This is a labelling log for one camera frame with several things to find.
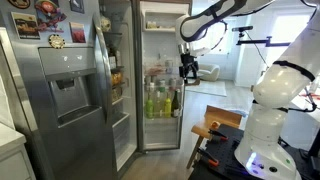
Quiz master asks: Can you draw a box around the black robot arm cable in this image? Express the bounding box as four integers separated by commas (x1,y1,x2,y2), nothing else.
179,0,320,114

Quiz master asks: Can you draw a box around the black perforated robot table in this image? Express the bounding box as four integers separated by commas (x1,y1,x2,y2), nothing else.
188,123,320,180

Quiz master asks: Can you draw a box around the curved steel door handle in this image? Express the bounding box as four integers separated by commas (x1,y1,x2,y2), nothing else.
92,13,113,125

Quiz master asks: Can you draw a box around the white armchair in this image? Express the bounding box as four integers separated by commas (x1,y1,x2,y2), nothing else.
197,63,221,83

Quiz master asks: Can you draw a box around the dark photo magnet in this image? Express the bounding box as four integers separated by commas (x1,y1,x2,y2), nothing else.
69,0,85,14

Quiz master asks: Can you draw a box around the black orange clamp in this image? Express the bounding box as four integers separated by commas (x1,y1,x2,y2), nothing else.
196,147,220,168
207,128,230,142

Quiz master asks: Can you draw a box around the pale bagged food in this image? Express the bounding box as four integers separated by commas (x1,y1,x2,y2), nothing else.
99,15,112,33

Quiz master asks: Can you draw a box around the clear bottle white cap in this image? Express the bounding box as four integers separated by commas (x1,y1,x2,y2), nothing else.
153,89,164,118

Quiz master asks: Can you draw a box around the round dark magnet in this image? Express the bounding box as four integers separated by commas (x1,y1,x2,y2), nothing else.
7,0,32,10

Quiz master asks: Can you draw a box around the gold poker chip magnet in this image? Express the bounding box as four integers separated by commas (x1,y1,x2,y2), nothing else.
48,34,66,50

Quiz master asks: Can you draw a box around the white desk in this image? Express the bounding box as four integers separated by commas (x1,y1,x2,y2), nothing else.
281,94,320,152

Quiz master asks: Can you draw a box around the white base cabinet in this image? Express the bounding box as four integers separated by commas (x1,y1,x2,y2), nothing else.
0,122,37,180

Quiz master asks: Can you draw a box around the translucent door dairy compartment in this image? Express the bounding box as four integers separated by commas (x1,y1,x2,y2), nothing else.
140,9,189,34

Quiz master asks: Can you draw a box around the pink food bag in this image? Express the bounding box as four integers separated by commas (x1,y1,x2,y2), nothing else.
146,65,166,76

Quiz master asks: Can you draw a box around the colourful figure magnet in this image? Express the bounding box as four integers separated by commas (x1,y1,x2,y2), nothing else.
34,0,68,33

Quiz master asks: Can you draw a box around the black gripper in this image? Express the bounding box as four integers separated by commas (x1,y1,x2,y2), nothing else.
179,52,201,82

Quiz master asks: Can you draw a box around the refrigerator body with shelves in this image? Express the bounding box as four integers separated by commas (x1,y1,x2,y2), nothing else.
98,0,145,179

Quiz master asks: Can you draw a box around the yellow orange food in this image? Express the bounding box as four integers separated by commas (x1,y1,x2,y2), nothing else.
111,70,124,86

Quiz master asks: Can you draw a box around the large white framed window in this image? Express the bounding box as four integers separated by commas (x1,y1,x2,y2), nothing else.
269,9,316,68

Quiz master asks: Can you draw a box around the pale butter block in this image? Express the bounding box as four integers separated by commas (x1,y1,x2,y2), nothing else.
145,20,158,30

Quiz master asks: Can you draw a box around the stainless freezer door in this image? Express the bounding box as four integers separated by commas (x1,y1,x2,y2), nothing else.
0,0,118,180

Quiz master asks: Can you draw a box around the black stereo camera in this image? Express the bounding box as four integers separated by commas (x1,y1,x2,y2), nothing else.
231,25,254,34

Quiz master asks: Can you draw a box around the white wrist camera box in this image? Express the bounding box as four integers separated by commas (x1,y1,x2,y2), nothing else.
190,46,212,57

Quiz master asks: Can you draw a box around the landscape postcard magnet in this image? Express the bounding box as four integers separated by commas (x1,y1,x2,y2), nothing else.
10,11,41,41

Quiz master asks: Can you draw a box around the red photo magnet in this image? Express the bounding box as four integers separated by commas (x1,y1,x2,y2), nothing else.
69,21,87,44

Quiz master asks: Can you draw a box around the silver can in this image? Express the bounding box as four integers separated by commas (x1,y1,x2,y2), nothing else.
164,59,174,75

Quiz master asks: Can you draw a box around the wooden stool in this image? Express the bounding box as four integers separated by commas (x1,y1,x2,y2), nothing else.
185,105,244,170

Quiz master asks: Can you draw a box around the dark wine bottle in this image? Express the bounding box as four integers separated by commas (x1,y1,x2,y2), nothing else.
171,88,181,118

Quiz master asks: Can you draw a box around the dark bottle white label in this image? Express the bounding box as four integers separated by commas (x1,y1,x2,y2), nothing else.
107,46,118,70

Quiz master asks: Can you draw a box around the purple camera boom arm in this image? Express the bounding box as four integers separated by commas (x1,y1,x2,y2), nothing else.
235,31,292,48

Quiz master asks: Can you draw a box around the water ice dispenser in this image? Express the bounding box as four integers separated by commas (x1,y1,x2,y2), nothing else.
37,45,103,128

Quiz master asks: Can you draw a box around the brown low table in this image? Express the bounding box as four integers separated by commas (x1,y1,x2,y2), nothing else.
184,78,202,87

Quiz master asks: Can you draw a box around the open refrigerator door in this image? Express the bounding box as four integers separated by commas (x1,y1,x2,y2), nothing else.
132,0,193,155

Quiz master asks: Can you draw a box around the small white framed window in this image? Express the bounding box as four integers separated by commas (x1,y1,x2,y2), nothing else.
194,18,236,56

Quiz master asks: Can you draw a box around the yellow green bottle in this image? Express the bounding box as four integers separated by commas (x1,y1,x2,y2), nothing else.
163,94,173,119

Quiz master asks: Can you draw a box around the pale grey rug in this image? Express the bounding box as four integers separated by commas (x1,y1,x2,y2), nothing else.
185,79,228,98

